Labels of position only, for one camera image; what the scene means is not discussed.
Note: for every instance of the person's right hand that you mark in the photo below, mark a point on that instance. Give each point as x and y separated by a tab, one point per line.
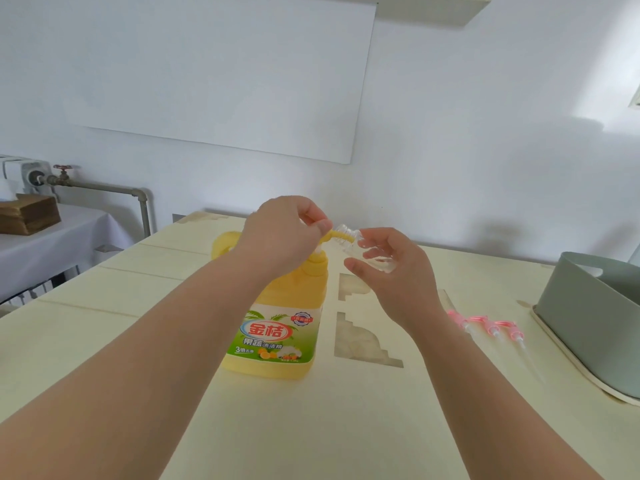
410	289

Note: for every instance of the person's left hand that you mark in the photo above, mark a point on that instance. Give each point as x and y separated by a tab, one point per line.
280	234

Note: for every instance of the yellow detergent jug with pump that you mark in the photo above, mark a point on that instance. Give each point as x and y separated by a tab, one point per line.
290	299

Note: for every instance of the small clear plastic bottle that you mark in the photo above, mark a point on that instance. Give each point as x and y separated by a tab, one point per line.
351	240

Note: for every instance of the grey-green plastic basket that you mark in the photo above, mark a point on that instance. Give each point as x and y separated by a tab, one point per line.
585	324

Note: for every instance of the person's left forearm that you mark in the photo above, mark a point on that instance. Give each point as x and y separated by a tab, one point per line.
125	379

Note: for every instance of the person's right forearm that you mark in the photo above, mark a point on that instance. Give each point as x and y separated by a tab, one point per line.
490	414

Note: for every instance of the brown wooden box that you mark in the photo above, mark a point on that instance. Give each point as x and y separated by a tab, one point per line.
27	214

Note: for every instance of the pink pump dispenser head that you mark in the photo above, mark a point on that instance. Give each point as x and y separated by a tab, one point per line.
506	325
480	320
456	317

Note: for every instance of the grey metal pipe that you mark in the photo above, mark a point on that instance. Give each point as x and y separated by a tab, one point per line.
110	187

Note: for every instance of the white tablecloth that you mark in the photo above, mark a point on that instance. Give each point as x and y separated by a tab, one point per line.
55	249

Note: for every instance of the red pipe valve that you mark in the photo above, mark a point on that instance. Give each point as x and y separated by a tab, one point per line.
63	170

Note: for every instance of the white wall board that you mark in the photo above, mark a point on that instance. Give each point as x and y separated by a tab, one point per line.
225	69

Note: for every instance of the white wall switch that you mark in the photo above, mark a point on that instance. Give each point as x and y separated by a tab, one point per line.
636	97

